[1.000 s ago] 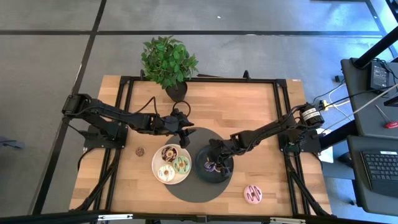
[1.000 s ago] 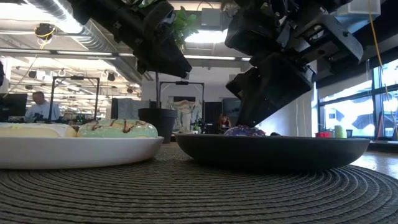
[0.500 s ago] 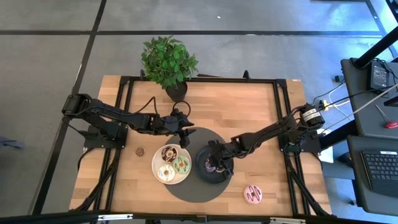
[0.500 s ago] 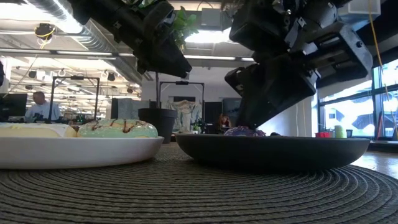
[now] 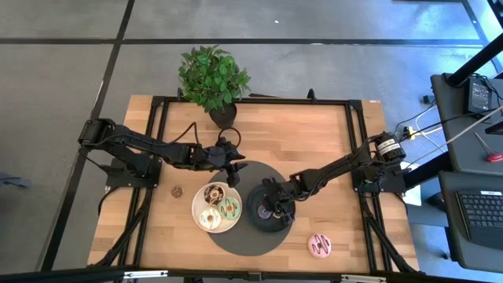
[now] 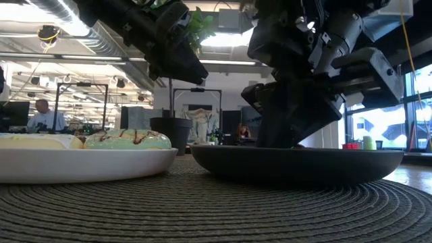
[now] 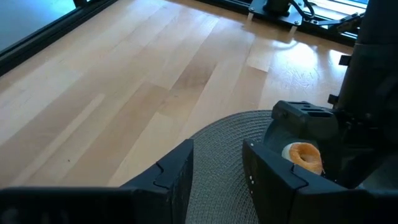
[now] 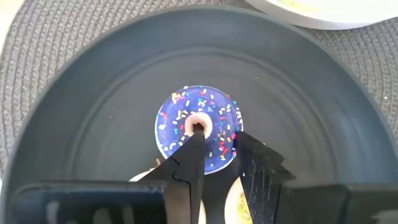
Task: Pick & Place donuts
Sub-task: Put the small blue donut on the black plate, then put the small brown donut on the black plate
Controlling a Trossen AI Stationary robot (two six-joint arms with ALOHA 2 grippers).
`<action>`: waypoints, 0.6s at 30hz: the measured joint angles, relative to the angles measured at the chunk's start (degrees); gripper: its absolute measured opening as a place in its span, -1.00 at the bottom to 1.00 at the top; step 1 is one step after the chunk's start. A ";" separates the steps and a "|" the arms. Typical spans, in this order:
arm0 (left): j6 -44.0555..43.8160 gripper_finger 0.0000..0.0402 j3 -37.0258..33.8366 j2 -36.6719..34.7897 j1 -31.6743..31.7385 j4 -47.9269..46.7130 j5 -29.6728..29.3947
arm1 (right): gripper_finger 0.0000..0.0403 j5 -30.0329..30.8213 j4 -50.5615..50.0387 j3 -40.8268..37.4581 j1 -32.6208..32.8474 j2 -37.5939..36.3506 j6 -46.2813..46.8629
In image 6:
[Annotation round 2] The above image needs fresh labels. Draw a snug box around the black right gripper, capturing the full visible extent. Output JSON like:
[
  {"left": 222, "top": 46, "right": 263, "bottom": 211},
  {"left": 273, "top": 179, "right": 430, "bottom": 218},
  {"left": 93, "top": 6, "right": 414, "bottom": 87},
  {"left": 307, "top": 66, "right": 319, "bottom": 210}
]
[{"left": 241, "top": 47, "right": 404, "bottom": 149}]

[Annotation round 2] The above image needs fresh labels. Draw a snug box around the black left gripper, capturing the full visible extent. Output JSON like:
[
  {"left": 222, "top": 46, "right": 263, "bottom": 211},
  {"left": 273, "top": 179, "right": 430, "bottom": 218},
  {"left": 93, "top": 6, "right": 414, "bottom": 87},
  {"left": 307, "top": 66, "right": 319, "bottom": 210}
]
[{"left": 144, "top": 1, "right": 209, "bottom": 85}]

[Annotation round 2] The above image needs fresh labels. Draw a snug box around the mint donut with chocolate drizzle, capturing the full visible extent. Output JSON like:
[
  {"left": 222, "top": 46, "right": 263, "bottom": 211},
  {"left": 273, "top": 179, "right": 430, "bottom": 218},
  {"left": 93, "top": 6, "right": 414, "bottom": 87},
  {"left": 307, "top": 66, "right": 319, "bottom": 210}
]
[{"left": 83, "top": 128, "right": 172, "bottom": 151}]

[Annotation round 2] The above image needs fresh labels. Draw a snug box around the black equipment cabinet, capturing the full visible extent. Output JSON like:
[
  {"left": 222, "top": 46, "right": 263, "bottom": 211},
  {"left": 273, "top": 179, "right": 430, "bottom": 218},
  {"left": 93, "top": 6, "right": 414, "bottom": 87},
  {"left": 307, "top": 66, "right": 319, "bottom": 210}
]
[{"left": 241, "top": 106, "right": 263, "bottom": 136}]

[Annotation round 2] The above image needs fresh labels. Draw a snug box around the person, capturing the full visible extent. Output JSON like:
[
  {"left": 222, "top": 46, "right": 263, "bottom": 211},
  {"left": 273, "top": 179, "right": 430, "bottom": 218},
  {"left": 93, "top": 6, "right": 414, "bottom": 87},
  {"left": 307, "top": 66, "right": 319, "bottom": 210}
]
[
  {"left": 26, "top": 99, "right": 68, "bottom": 133},
  {"left": 236, "top": 123, "right": 252, "bottom": 139}
]

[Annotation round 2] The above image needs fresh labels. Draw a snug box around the black round plate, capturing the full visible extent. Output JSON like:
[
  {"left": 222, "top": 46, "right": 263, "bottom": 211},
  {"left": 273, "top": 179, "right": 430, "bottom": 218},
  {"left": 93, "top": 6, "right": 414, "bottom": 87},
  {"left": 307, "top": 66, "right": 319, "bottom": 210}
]
[{"left": 190, "top": 144, "right": 405, "bottom": 187}]

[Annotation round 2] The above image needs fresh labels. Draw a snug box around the green leafy small tree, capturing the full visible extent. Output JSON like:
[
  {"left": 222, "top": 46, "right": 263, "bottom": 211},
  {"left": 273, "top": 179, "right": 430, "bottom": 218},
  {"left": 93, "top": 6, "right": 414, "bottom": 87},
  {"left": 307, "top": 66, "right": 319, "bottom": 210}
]
[{"left": 134, "top": 0, "right": 217, "bottom": 119}]

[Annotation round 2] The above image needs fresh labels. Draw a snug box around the ceiling strip light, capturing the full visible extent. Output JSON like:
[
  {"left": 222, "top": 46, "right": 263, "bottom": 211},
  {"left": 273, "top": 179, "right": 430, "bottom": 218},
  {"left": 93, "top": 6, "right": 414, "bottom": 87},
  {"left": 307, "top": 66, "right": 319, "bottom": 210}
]
[
  {"left": 0, "top": 52, "right": 146, "bottom": 65},
  {"left": 198, "top": 59, "right": 257, "bottom": 67}
]

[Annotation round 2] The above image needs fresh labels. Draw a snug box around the pale hanging cloth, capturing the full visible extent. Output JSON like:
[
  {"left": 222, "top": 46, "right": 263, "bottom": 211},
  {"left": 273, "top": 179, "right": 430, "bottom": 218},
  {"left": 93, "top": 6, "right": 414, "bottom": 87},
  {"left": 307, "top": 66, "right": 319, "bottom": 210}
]
[{"left": 184, "top": 107, "right": 217, "bottom": 144}]

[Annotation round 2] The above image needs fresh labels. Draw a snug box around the green cup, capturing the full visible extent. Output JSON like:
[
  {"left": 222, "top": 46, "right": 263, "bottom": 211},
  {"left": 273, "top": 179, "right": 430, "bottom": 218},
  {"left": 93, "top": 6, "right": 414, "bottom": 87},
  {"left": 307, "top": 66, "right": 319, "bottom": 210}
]
[{"left": 362, "top": 136, "right": 377, "bottom": 151}]

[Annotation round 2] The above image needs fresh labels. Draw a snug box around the black plant pot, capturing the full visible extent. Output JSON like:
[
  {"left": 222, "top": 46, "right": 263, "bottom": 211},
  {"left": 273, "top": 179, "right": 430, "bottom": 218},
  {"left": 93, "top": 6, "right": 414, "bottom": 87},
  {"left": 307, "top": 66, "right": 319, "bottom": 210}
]
[{"left": 149, "top": 117, "right": 193, "bottom": 156}]

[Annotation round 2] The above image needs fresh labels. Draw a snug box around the grey office partition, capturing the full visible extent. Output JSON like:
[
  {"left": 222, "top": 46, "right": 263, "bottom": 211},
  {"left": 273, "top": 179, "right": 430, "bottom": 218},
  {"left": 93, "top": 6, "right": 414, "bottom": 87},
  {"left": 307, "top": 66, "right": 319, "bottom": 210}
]
[{"left": 120, "top": 106, "right": 163, "bottom": 132}]

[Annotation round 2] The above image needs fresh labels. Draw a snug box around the grey ceiling box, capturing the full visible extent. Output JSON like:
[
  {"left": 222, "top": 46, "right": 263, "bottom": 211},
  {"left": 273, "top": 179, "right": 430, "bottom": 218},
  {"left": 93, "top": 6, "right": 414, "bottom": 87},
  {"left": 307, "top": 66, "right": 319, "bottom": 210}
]
[{"left": 218, "top": 8, "right": 241, "bottom": 31}]

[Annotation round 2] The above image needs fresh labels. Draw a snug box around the large glass window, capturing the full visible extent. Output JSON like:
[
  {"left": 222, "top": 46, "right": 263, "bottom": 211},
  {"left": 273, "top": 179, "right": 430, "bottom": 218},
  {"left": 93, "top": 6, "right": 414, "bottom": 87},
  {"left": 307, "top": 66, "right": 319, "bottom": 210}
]
[{"left": 344, "top": 63, "right": 432, "bottom": 151}]

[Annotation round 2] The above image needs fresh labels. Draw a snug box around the grey woven round placemat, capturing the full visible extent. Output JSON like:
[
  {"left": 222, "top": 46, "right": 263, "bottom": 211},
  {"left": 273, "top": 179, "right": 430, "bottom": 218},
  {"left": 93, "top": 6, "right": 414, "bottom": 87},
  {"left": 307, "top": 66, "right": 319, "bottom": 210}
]
[{"left": 0, "top": 155, "right": 432, "bottom": 243}]

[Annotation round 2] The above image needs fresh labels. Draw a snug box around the white round plate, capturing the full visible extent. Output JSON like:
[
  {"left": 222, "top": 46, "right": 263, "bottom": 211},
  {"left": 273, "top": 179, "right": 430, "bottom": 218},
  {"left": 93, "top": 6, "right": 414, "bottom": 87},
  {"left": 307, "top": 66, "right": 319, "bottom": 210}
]
[{"left": 0, "top": 147, "right": 179, "bottom": 185}]

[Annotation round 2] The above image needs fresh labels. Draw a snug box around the black computer monitor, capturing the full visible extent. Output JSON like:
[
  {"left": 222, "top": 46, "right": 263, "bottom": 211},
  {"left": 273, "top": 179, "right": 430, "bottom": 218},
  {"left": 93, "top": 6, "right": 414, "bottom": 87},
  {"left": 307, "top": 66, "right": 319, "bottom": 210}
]
[{"left": 0, "top": 101, "right": 30, "bottom": 132}]

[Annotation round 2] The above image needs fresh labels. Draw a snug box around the black metal frame rig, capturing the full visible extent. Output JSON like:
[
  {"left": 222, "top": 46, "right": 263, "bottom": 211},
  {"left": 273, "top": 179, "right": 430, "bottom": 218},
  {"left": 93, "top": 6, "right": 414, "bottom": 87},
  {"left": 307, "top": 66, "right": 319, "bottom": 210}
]
[
  {"left": 173, "top": 88, "right": 223, "bottom": 146},
  {"left": 55, "top": 82, "right": 109, "bottom": 132}
]

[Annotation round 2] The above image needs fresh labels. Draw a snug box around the silver air duct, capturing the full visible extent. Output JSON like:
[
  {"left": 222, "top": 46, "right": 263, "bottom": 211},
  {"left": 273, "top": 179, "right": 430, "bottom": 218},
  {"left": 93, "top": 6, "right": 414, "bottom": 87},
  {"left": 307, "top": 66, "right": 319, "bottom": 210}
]
[{"left": 30, "top": 0, "right": 166, "bottom": 90}]

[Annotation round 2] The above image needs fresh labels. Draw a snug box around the yellow cable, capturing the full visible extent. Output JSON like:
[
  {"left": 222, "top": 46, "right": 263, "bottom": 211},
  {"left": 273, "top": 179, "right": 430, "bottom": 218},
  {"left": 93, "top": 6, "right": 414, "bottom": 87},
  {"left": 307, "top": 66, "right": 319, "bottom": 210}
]
[{"left": 400, "top": 0, "right": 432, "bottom": 149}]

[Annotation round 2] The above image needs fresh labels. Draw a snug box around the black ceiling camera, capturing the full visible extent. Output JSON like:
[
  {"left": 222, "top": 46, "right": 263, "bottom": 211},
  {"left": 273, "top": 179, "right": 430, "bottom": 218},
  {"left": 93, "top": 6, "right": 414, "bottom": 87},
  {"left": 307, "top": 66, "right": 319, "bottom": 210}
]
[{"left": 37, "top": 25, "right": 61, "bottom": 43}]

